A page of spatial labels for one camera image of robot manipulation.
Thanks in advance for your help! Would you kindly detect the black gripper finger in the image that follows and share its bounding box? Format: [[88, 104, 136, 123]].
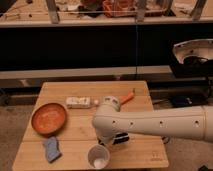
[[113, 133, 129, 144]]

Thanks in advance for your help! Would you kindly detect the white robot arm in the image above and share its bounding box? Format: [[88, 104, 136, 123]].
[[92, 96, 213, 144]]

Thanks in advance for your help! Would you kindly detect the white ceramic cup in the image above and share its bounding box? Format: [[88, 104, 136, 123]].
[[87, 144, 110, 170]]

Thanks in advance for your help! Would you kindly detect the white eraser block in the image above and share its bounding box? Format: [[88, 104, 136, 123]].
[[66, 97, 91, 109]]

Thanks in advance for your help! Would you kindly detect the orange ceramic bowl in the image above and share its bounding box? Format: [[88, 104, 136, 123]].
[[31, 103, 67, 136]]

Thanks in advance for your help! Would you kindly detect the orange carrot toy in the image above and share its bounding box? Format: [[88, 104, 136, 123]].
[[120, 88, 135, 105]]

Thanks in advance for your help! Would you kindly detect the wooden table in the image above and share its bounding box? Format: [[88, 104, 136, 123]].
[[13, 81, 169, 171]]

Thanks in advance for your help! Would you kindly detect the blue folded cloth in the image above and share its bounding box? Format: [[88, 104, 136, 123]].
[[43, 136, 62, 163]]

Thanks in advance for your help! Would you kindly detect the white dome device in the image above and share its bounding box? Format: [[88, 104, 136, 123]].
[[172, 39, 213, 64]]

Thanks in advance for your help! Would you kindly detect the orange basket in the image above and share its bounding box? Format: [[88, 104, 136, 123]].
[[102, 0, 135, 17]]

